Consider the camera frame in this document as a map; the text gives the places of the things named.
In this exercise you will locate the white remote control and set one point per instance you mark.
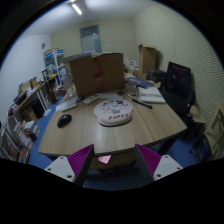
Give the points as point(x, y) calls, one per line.
point(91, 99)

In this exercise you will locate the white keyboard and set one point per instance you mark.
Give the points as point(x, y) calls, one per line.
point(66, 104)

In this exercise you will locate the pink puppy mouse pad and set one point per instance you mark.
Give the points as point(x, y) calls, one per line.
point(113, 112)

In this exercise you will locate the tall cardboard box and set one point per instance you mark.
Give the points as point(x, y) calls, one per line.
point(147, 57)

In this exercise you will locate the door with window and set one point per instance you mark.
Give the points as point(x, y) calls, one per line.
point(90, 39)

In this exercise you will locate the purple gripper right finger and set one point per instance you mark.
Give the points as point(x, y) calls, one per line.
point(154, 166)

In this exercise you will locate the blue folder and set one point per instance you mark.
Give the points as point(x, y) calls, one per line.
point(139, 82)

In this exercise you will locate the ceiling light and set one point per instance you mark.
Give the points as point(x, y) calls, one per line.
point(76, 8)

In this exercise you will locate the large brown cardboard box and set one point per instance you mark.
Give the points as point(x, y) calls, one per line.
point(98, 74)

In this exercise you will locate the pink sticky note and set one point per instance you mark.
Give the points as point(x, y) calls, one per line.
point(104, 159)

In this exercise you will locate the black computer mouse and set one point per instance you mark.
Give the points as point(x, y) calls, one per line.
point(64, 120)

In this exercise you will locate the black pen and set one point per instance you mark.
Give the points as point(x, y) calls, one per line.
point(142, 103)

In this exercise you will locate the wooden bookshelf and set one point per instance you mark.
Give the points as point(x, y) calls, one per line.
point(20, 131)

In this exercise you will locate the black office chair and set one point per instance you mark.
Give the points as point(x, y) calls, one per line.
point(178, 91)

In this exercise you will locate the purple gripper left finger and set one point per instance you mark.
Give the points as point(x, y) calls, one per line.
point(74, 167)

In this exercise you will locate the wooden chair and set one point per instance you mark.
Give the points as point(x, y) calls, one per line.
point(214, 133)

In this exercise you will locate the white open notebook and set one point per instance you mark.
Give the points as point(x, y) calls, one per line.
point(151, 95)

